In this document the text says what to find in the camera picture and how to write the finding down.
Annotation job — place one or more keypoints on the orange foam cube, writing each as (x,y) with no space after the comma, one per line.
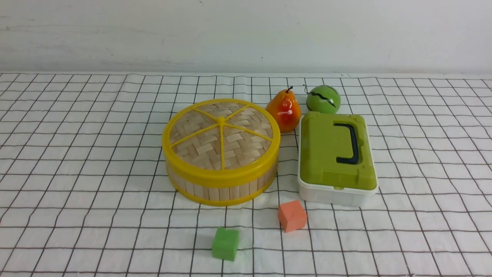
(292,216)

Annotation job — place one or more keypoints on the white checkered tablecloth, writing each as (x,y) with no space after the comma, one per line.
(84,191)

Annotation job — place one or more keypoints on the orange toy pear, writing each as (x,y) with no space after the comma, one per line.
(285,109)

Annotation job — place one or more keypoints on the bamboo steamer base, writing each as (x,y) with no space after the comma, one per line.
(226,196)

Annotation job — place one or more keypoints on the green lid white box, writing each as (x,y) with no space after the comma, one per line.
(335,164)

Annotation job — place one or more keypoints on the yellow bamboo steamer lid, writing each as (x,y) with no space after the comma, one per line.
(223,142)

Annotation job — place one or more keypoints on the green foam cube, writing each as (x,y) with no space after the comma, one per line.
(225,244)

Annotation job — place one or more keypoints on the green toy watermelon ball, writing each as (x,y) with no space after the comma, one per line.
(323,99)

